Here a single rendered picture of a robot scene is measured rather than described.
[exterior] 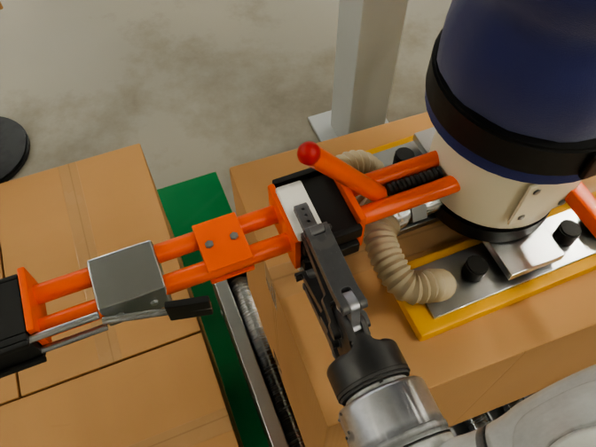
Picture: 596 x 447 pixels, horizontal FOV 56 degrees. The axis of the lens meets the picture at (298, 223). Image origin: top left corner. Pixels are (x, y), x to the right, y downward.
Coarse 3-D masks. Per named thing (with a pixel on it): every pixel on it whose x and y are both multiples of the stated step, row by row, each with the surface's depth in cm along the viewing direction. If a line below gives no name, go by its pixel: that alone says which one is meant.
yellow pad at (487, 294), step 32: (544, 224) 75; (576, 224) 72; (448, 256) 73; (480, 256) 70; (576, 256) 73; (480, 288) 70; (512, 288) 71; (544, 288) 71; (416, 320) 68; (448, 320) 68
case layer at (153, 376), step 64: (0, 192) 146; (64, 192) 146; (128, 192) 146; (0, 256) 136; (64, 256) 136; (192, 320) 127; (0, 384) 119; (64, 384) 119; (128, 384) 119; (192, 384) 119
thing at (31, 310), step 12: (12, 276) 57; (24, 276) 57; (0, 288) 56; (12, 288) 56; (24, 288) 56; (0, 300) 55; (12, 300) 55; (24, 300) 55; (0, 312) 54; (12, 312) 54; (24, 312) 54; (36, 312) 56; (0, 324) 54; (12, 324) 54; (24, 324) 54; (36, 324) 55; (0, 336) 53; (12, 336) 53
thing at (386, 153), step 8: (392, 144) 83; (400, 144) 83; (408, 144) 83; (368, 152) 83; (376, 152) 83; (384, 152) 82; (392, 152) 82; (400, 152) 79; (408, 152) 79; (416, 152) 82; (384, 160) 81; (392, 160) 81; (400, 160) 78
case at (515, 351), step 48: (336, 144) 86; (384, 144) 86; (240, 192) 81; (432, 240) 76; (288, 288) 73; (384, 288) 73; (576, 288) 73; (288, 336) 73; (384, 336) 69; (480, 336) 69; (528, 336) 69; (576, 336) 72; (288, 384) 94; (432, 384) 66; (480, 384) 76; (528, 384) 92; (336, 432) 67
